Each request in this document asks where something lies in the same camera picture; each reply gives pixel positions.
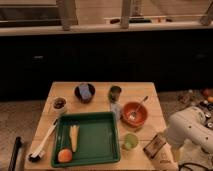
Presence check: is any green plastic tray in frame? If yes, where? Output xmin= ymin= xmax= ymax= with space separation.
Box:
xmin=51 ymin=112 xmax=120 ymax=168

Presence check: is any black cable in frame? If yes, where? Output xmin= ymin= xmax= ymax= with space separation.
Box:
xmin=179 ymin=162 xmax=210 ymax=171

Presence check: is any orange fruit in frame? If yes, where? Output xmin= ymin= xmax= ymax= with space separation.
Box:
xmin=58 ymin=149 xmax=72 ymax=163

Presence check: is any grey cloth piece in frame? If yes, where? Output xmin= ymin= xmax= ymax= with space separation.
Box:
xmin=110 ymin=103 xmax=121 ymax=121

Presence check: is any light green cup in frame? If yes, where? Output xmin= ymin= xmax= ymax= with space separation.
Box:
xmin=123 ymin=134 xmax=138 ymax=150

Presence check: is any blue sponge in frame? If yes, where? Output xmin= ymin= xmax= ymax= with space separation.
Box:
xmin=79 ymin=84 xmax=92 ymax=100

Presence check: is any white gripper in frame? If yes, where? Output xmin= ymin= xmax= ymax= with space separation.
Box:
xmin=154 ymin=144 xmax=178 ymax=170

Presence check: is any wooden board eraser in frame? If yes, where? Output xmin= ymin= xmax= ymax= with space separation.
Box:
xmin=143 ymin=134 xmax=166 ymax=159

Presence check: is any black bowl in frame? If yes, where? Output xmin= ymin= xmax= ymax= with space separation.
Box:
xmin=74 ymin=83 xmax=95 ymax=103

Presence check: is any black bar on floor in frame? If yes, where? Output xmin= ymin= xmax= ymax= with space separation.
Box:
xmin=8 ymin=136 xmax=22 ymax=171

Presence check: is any orange bowl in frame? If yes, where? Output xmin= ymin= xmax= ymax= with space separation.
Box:
xmin=122 ymin=102 xmax=148 ymax=128

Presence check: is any white dish brush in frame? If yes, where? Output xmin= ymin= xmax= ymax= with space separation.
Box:
xmin=28 ymin=120 xmax=57 ymax=163

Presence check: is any yellow corn cob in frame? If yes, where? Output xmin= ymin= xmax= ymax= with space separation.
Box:
xmin=70 ymin=125 xmax=80 ymax=152

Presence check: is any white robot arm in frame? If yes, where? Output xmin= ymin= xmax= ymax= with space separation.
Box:
xmin=160 ymin=107 xmax=213 ymax=171

